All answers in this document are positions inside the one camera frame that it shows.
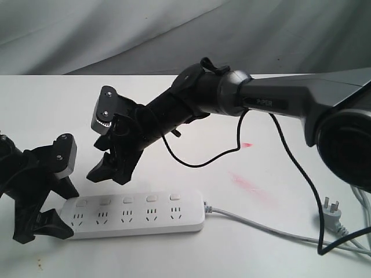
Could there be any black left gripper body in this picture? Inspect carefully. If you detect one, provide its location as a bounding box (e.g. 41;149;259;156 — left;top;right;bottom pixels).
7;145;58;243

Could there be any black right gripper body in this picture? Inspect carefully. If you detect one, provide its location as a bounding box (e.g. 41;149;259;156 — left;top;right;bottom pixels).
104;97;144;185

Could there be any white five-outlet power strip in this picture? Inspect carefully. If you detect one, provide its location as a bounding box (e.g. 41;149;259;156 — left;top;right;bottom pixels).
60;190;205;240

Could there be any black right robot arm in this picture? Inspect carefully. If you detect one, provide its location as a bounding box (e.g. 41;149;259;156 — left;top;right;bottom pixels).
87;58;370;192

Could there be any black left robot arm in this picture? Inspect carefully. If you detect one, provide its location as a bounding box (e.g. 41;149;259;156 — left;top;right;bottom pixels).
1;133;79;244

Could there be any grey fabric backdrop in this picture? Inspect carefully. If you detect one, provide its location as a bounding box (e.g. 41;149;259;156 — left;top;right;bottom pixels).
1;1;370;75

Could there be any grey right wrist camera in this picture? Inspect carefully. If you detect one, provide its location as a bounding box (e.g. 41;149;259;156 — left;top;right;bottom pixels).
90;85;118;136

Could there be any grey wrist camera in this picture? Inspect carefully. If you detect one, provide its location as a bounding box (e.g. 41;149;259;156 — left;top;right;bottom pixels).
90;85;118;136
50;133;77;179

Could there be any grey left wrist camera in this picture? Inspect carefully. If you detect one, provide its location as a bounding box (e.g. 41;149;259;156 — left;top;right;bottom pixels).
50;133;77;179

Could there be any grey cable with plug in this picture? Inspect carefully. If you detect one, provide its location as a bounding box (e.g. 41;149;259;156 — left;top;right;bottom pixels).
202;185;371;255

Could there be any black thin camera cable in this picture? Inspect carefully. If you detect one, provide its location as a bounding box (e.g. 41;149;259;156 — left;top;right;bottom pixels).
158;108;371;256

